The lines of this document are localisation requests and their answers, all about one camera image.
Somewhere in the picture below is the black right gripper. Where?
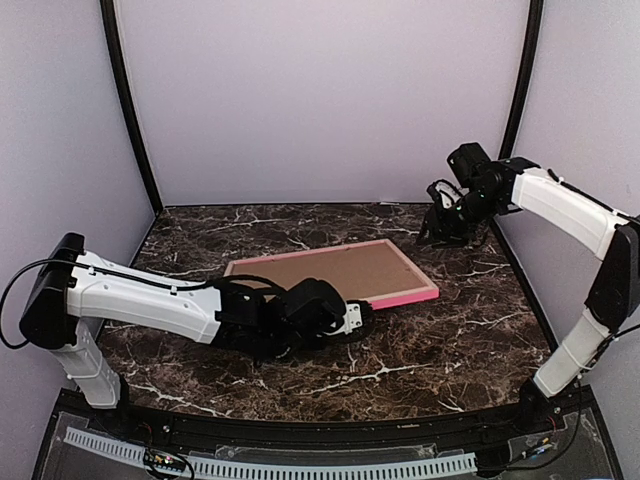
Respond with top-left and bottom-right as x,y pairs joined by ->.
417,187 -> 505,249

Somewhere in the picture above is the pink wooden picture frame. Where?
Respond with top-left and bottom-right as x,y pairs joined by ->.
222,238 -> 440,311

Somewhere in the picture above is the brown cardboard backing board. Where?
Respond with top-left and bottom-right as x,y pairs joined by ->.
229,241 -> 431,301

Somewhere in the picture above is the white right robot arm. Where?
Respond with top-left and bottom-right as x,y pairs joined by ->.
417,154 -> 639,434

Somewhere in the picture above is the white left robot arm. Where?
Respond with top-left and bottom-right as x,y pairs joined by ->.
19,233 -> 300,436

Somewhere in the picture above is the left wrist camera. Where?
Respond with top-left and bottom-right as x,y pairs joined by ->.
282,278 -> 367,350

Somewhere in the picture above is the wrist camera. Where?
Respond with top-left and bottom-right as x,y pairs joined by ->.
447,142 -> 490,188
282,278 -> 367,350

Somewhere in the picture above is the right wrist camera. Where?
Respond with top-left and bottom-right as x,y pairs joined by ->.
447,142 -> 490,188

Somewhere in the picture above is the white slotted cable duct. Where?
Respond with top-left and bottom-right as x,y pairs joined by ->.
63,427 -> 478,479

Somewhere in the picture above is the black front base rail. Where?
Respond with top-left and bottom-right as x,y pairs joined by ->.
54,386 -> 602,467

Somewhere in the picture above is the right black corner post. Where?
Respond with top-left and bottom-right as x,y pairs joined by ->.
498,0 -> 544,159

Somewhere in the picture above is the black corner post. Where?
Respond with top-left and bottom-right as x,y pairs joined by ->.
99,0 -> 164,216
498,0 -> 544,159

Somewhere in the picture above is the left black corner post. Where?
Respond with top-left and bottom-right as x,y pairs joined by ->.
99,0 -> 164,216

